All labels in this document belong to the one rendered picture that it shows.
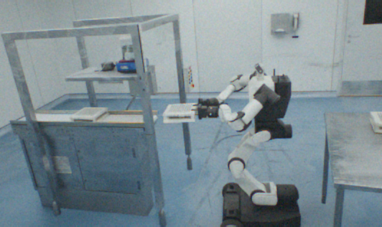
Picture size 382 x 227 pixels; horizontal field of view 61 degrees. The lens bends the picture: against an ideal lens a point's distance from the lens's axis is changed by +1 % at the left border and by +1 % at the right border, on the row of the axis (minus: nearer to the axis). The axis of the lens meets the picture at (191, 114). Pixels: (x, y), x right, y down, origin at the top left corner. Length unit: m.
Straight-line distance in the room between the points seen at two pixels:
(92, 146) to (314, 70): 4.21
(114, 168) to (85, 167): 0.30
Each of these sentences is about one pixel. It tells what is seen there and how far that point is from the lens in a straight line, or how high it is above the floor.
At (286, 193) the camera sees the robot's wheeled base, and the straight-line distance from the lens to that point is 2.84.
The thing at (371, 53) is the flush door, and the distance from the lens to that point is 6.15.
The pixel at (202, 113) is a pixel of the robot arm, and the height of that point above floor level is 1.06.
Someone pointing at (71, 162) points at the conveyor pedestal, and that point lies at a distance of 3.24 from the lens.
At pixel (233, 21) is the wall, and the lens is 5.90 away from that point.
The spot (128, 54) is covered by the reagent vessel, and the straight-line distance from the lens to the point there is 2.61.
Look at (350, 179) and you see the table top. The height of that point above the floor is 0.89.
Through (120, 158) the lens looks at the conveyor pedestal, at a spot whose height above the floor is 0.61.
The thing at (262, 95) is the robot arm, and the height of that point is 1.24.
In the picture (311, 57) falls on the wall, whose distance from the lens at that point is 6.00.
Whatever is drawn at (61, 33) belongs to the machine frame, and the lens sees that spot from 2.67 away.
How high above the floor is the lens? 1.94
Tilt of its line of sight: 21 degrees down
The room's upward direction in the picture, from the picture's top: 5 degrees counter-clockwise
